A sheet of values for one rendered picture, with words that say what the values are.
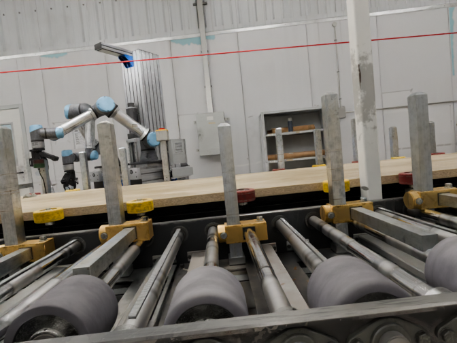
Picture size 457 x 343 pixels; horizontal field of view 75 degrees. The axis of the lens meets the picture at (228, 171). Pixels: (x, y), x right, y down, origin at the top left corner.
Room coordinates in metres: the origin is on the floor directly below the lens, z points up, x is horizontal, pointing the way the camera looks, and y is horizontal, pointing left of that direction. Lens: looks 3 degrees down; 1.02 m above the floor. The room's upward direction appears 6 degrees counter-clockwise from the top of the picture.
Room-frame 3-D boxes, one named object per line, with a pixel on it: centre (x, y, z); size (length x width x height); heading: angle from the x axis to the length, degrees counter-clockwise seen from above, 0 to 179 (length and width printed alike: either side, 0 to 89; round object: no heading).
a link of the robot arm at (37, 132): (1.99, 1.23, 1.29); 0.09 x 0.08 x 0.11; 122
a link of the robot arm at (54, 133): (2.06, 1.16, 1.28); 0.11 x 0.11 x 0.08; 32
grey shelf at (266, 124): (4.21, -0.96, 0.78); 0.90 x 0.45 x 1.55; 87
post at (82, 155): (1.89, 0.90, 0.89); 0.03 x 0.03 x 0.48; 2
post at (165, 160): (1.91, 0.39, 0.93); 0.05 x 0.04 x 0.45; 92
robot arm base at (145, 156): (2.51, 0.65, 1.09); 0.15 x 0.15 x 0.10
